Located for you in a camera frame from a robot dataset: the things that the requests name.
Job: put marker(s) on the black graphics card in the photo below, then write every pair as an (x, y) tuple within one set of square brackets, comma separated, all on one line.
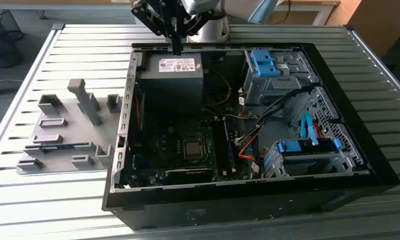
[(190, 175)]

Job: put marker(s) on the white frame desk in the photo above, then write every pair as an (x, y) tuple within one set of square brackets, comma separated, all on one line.
[(321, 15)]

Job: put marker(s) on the grey power supply unit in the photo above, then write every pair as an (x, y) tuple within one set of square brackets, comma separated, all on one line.
[(174, 87)]

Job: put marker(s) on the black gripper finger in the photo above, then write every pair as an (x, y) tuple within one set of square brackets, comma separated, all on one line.
[(154, 22), (195, 25)]

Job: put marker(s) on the grey parts rack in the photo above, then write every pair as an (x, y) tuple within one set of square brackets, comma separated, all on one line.
[(74, 125)]

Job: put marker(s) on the hard disk in blue carrier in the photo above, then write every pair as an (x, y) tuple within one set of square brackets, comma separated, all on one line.
[(294, 146)]

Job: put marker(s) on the metal disk bay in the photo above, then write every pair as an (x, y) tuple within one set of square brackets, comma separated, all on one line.
[(307, 157)]

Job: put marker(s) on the black mesh wastebasket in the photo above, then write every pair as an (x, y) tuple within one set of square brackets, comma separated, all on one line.
[(3, 50)]

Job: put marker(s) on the blue RAM stick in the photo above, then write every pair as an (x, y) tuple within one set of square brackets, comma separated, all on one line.
[(58, 147)]

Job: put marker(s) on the brown wooden cabinet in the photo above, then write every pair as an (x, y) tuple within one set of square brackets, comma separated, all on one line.
[(381, 25)]

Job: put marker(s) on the green motherboard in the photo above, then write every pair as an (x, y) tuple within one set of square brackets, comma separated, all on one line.
[(161, 147)]

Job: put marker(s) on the black RAM slot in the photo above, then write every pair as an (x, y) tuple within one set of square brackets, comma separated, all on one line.
[(219, 147)]

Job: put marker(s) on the black PC case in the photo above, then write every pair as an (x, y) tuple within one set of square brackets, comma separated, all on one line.
[(221, 200)]

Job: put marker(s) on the metal drive cage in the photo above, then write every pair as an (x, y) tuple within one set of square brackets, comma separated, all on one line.
[(281, 85)]

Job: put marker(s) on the blue drive latch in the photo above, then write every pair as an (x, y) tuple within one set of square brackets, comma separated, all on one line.
[(265, 65)]

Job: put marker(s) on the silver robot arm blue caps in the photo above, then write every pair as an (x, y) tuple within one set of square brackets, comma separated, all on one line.
[(217, 27)]

